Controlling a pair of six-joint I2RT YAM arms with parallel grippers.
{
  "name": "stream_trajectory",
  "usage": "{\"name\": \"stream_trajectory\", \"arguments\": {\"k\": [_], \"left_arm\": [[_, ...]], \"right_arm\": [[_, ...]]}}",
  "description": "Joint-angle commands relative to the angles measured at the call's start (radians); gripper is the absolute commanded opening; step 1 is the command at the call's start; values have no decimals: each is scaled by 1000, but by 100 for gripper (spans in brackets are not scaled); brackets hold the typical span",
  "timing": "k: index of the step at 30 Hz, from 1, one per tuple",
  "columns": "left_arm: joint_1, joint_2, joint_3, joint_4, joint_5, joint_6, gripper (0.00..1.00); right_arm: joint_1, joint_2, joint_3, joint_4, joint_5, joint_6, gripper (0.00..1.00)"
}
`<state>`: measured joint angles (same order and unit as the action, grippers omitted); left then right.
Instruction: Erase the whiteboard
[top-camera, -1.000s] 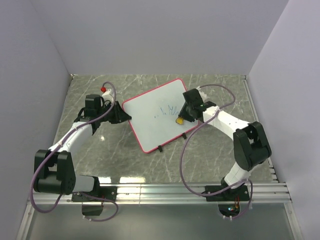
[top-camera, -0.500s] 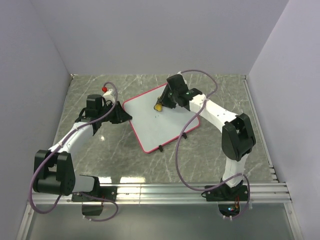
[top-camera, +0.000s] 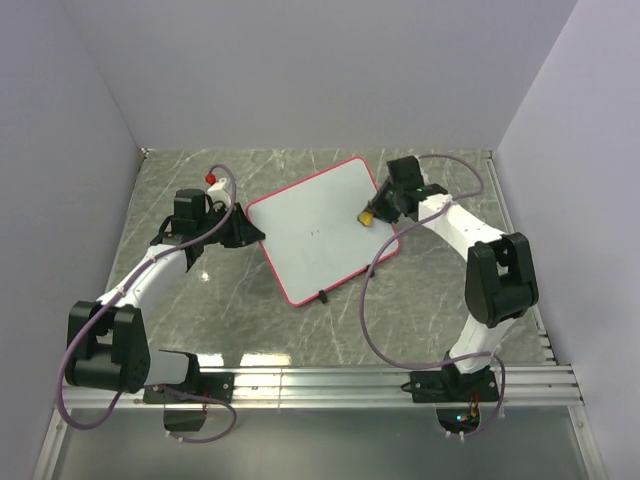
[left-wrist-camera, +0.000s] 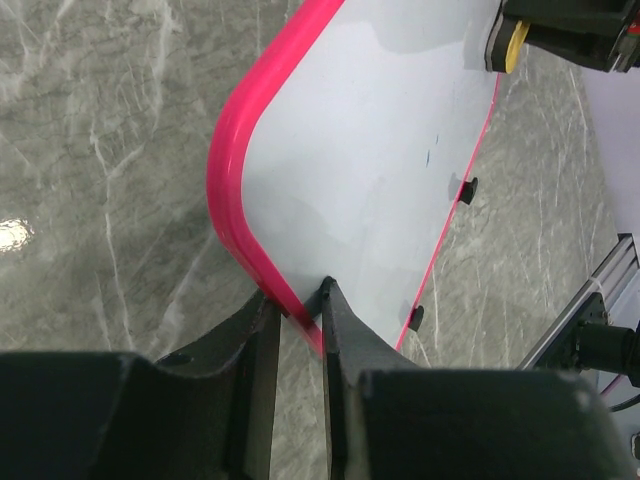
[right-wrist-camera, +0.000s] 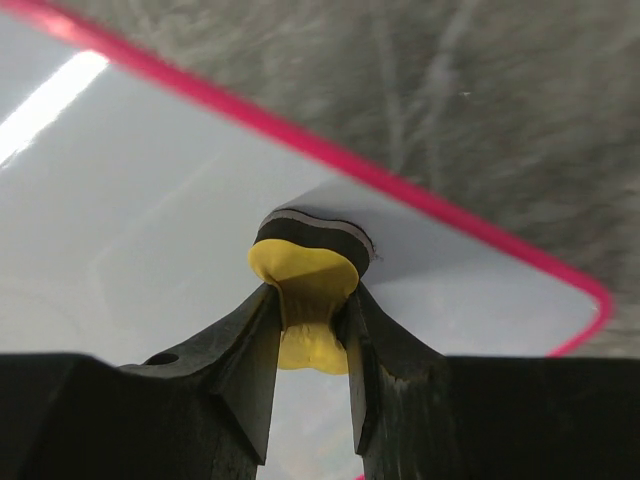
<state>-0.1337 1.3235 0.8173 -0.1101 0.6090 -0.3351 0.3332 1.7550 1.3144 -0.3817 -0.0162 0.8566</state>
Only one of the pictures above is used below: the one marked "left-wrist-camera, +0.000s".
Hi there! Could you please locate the right black whiteboard stand clip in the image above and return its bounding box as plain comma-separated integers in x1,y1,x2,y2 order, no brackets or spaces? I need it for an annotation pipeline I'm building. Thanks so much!
458,177,479,205

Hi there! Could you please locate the aluminium mounting rail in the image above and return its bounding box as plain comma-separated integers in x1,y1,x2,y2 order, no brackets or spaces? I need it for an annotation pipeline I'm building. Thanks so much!
520,234,639,384

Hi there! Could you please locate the yellow bone shaped eraser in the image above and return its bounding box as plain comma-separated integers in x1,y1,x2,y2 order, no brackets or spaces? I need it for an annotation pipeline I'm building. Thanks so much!
485,13,530,74

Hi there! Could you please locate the black whiteboard stand clip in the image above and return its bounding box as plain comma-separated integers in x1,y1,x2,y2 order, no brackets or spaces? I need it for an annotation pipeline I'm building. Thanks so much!
407,305,424,332
458,177,479,205

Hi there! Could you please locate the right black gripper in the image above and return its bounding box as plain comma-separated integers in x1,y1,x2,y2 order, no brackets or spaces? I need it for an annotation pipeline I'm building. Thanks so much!
499,0,639,73

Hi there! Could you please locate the left black whiteboard stand clip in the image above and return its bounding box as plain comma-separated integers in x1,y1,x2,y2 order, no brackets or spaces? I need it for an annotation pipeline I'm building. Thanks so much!
407,305,424,332

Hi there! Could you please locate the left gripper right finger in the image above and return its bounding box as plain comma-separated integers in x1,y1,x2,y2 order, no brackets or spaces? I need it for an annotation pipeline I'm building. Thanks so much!
320,278,635,479

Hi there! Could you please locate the pink framed whiteboard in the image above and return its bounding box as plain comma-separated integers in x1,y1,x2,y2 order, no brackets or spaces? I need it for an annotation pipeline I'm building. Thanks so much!
206,1,499,349

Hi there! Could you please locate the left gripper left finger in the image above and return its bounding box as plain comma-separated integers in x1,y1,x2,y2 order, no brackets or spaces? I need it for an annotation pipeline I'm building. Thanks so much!
1,293,281,479

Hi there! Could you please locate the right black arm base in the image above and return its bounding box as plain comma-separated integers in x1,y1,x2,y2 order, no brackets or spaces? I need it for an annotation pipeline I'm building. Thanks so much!
533,292,639,387

